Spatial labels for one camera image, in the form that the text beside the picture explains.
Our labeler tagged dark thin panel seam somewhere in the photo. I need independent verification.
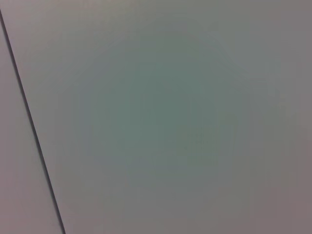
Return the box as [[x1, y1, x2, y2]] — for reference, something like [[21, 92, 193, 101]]
[[0, 8, 66, 234]]

